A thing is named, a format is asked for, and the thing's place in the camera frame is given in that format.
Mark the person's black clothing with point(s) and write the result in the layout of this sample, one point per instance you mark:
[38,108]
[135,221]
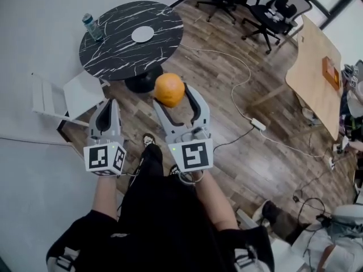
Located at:
[158,222]

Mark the small white plate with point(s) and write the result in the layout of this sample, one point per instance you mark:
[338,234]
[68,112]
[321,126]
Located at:
[142,34]

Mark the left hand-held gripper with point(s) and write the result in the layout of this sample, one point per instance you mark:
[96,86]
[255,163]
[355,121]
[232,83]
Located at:
[100,159]

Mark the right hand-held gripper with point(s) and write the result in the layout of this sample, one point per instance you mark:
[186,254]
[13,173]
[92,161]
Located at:
[193,154]

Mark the clear plastic water bottle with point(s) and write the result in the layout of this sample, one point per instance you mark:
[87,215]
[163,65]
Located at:
[92,27]

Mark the orange fruit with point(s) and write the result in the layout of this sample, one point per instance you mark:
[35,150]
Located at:
[169,89]

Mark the orange box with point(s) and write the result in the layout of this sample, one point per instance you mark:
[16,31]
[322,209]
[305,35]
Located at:
[330,72]

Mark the black office chair white frame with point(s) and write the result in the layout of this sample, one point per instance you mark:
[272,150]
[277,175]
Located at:
[272,13]

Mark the person's right shoe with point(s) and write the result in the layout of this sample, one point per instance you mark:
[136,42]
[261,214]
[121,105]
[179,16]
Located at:
[174,169]

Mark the person's right forearm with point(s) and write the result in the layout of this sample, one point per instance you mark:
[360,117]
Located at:
[215,203]

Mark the person's left shoe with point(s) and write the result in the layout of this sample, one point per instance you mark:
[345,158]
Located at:
[148,140]

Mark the black marble round table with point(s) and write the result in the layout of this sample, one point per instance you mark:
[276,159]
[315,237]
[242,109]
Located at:
[119,58]

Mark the light wooden table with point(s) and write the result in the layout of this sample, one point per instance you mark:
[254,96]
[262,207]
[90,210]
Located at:
[312,67]

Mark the person's left forearm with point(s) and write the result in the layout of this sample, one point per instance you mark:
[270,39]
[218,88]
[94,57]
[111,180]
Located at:
[105,197]

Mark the white power strip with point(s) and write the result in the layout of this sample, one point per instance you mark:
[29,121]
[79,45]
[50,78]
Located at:
[258,124]

